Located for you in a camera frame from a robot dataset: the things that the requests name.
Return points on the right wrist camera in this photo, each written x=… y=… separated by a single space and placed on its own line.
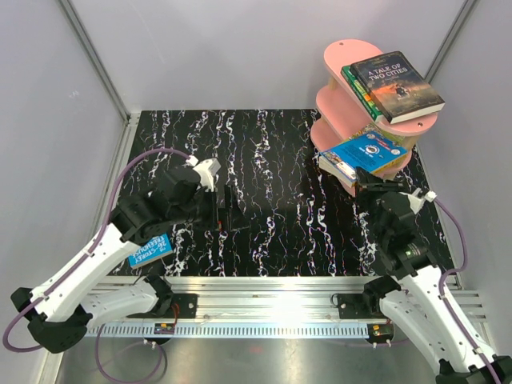
x=418 y=199

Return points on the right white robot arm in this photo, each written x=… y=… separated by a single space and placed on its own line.
x=414 y=295

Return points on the lime 65-storey treehouse book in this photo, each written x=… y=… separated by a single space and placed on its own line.
x=396 y=139

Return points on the green 104-storey treehouse book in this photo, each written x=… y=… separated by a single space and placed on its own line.
x=361 y=94

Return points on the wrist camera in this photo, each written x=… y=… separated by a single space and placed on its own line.
x=418 y=199
x=206 y=169

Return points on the blue 26-storey treehouse book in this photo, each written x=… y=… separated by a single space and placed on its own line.
x=155 y=249

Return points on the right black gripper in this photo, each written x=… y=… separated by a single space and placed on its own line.
x=365 y=178

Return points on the slotted cable duct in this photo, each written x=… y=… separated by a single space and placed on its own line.
x=344 y=330

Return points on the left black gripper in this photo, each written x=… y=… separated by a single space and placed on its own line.
x=238 y=221

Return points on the pink three-tier shelf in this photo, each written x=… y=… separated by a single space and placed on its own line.
x=342 y=114

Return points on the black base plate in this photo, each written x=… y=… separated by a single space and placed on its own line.
x=183 y=305
x=352 y=306

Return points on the aluminium rail frame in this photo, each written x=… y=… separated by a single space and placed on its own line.
x=265 y=300

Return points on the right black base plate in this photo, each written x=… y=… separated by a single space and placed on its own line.
x=352 y=306

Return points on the dark Tale of Two Cities book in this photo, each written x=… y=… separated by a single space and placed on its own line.
x=396 y=88

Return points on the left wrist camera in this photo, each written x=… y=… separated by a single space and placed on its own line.
x=206 y=169

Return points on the blue paperback book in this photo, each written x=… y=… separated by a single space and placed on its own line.
x=368 y=150

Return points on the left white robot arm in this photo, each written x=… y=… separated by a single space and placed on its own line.
x=61 y=311

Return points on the black marble pattern mat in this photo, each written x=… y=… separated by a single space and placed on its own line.
x=301 y=221

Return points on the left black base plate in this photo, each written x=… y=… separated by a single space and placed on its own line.
x=183 y=305

